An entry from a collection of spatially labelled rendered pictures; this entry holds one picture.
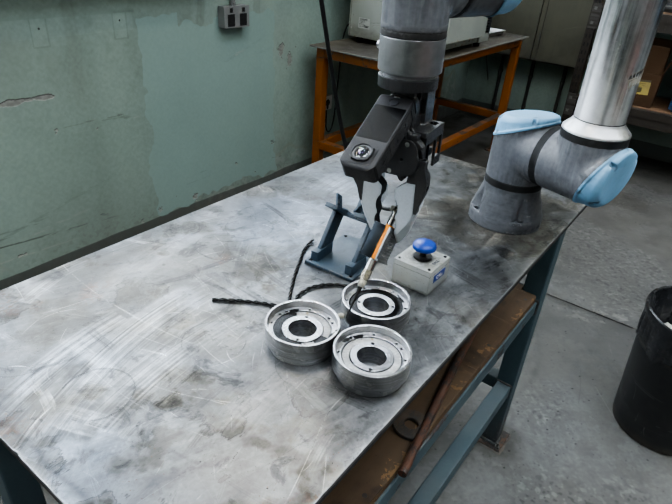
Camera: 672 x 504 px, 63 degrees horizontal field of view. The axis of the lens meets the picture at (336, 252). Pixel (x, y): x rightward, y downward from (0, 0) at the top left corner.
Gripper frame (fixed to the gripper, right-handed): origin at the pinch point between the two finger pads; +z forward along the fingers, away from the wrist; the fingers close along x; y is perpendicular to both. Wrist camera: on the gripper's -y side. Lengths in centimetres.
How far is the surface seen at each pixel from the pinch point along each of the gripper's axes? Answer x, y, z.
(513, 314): -12, 55, 43
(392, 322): -2.5, 0.0, 13.8
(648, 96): -23, 345, 47
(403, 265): 2.4, 14.5, 13.3
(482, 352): -9, 37, 43
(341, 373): -1.3, -12.6, 14.4
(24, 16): 157, 56, -6
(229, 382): 11.2, -19.6, 16.8
